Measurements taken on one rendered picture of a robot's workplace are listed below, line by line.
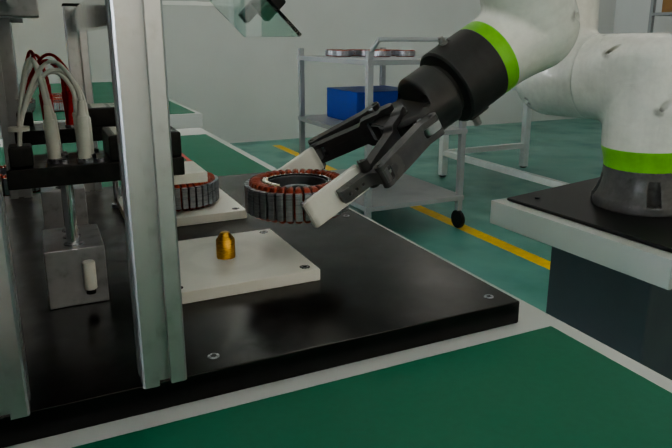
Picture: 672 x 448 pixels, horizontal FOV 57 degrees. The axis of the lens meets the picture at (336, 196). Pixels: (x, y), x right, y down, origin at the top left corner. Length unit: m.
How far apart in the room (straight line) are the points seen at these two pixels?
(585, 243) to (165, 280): 0.63
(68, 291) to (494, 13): 0.53
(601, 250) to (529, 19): 0.33
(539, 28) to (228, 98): 5.52
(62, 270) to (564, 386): 0.43
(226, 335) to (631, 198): 0.65
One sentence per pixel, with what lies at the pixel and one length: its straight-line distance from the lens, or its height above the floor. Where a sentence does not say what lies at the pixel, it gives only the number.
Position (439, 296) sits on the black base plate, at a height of 0.77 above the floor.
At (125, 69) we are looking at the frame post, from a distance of 0.40.
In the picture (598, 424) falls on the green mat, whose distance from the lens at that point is 0.48.
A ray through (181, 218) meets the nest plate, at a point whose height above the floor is 0.78.
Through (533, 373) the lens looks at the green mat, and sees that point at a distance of 0.52.
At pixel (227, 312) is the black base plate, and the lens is 0.56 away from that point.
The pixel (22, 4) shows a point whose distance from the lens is 0.77.
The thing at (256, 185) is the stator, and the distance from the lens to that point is 0.64.
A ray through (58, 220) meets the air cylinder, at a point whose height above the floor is 0.79.
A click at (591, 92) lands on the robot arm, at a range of 0.99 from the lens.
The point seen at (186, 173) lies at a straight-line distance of 0.60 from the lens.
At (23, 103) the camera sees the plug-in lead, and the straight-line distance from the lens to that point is 0.58.
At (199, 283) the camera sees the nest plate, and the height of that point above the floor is 0.78.
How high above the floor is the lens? 1.00
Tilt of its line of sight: 14 degrees down
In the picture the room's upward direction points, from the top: straight up
